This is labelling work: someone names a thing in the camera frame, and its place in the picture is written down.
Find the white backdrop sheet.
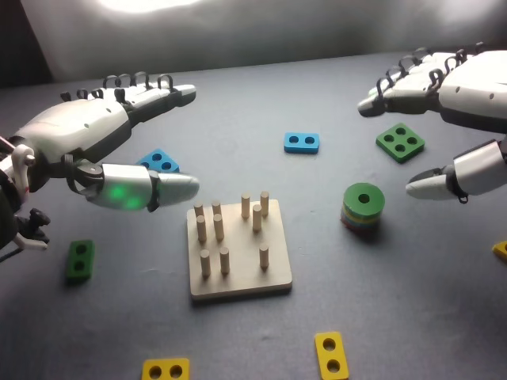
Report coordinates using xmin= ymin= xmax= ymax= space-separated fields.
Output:
xmin=21 ymin=0 xmax=507 ymax=82

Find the green two-hole block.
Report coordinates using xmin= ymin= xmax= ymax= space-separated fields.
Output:
xmin=65 ymin=239 xmax=96 ymax=283

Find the wooden peg board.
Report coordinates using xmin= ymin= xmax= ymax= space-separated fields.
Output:
xmin=185 ymin=191 xmax=294 ymax=304

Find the green-topped ring cylinder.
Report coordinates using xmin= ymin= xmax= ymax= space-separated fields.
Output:
xmin=339 ymin=181 xmax=387 ymax=234

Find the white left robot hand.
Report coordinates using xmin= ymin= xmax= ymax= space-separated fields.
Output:
xmin=7 ymin=73 xmax=201 ymax=213

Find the green four-hole block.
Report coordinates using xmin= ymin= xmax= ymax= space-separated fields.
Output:
xmin=375 ymin=122 xmax=426 ymax=164

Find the grey table cloth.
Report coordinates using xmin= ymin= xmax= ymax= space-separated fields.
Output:
xmin=0 ymin=49 xmax=507 ymax=380

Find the blue four-hole block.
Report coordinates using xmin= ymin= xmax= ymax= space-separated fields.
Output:
xmin=135 ymin=148 xmax=180 ymax=175

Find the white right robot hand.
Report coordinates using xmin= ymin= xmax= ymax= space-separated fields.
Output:
xmin=357 ymin=41 xmax=507 ymax=205

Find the blue two-hole block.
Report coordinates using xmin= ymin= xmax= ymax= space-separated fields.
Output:
xmin=283 ymin=132 xmax=320 ymax=155

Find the yellow two-hole block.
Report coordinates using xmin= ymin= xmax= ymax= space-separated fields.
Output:
xmin=314 ymin=331 xmax=350 ymax=380

